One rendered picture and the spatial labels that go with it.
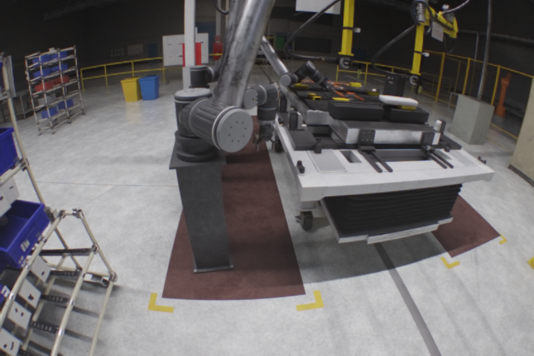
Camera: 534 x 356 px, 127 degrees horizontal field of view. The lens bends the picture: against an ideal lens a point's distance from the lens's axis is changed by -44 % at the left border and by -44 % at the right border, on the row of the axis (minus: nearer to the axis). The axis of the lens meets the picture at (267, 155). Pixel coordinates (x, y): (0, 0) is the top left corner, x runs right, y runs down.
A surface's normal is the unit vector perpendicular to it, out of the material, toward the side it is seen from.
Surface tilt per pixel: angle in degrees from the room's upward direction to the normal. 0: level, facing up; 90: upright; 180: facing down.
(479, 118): 90
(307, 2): 90
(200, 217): 90
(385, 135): 90
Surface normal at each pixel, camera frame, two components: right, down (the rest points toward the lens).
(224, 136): 0.62, 0.37
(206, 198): 0.25, 0.43
